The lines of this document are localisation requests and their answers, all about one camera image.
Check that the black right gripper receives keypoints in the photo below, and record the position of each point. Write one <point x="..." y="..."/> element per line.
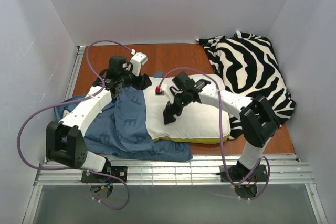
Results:
<point x="177" y="100"/>

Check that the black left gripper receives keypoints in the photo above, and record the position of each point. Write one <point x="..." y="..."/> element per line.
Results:
<point x="143" y="81"/>

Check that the white pillow with yellow edge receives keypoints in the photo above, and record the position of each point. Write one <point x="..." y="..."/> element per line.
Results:
<point x="198" y="123"/>

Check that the blue letter print pillowcase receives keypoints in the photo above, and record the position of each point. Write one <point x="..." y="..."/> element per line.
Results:
<point x="120" y="130"/>

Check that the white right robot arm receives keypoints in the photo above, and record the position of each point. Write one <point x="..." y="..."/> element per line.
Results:
<point x="257" y="118"/>

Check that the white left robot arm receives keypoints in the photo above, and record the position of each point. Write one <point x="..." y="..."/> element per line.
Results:
<point x="65" y="139"/>

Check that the zebra print blanket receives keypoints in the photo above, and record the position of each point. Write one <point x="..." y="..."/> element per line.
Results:
<point x="248" y="66"/>

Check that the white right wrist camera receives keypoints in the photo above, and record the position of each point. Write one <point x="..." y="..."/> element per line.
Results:
<point x="159" y="90"/>

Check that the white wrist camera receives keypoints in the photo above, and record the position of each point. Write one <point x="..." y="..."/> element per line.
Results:
<point x="138" y="60"/>
<point x="159" y="90"/>

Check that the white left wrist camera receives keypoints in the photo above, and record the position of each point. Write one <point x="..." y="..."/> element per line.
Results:
<point x="138" y="60"/>

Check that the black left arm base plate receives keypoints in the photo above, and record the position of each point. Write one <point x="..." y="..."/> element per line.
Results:
<point x="119" y="172"/>

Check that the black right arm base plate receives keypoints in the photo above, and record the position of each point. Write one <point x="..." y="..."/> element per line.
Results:
<point x="237" y="174"/>

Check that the aluminium mounting rail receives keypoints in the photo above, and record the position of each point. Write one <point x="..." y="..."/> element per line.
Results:
<point x="201" y="170"/>

